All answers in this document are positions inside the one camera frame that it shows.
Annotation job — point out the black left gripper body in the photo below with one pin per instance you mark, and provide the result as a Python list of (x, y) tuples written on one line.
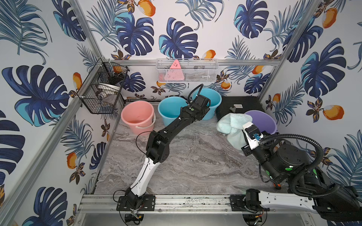
[(203, 102)]

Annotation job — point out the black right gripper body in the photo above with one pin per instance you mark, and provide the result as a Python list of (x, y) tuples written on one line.
[(264, 155)]

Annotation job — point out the teal bucket with label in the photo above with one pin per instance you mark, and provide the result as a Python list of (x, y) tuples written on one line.
[(215, 101)]

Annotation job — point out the teal plastic bucket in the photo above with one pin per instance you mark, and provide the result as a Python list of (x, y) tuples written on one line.
[(170, 108)]

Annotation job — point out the purple plastic bucket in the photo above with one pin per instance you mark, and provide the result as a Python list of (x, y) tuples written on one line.
[(263, 121)]

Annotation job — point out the light teal cloth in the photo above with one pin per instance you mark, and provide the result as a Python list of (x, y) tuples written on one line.
[(232, 125)]

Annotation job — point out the pink plastic bucket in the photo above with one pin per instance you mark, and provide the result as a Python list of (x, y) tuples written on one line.
[(140, 117)]

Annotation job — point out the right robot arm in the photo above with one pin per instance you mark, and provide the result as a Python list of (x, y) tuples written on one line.
[(284, 162)]

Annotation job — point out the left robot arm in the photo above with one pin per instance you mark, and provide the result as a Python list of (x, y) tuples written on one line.
[(157, 149)]

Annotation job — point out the black tool case orange latches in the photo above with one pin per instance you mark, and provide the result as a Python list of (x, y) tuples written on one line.
[(241, 103)]

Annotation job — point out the pink triangle item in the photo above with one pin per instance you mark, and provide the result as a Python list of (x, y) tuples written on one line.
[(174, 73)]

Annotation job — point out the clear wall shelf basket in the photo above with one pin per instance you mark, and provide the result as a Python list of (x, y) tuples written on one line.
[(195, 70)]

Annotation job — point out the black wire basket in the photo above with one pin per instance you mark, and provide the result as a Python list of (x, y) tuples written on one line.
[(104, 87)]

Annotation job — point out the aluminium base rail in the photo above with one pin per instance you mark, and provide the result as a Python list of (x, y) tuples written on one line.
[(190, 204)]

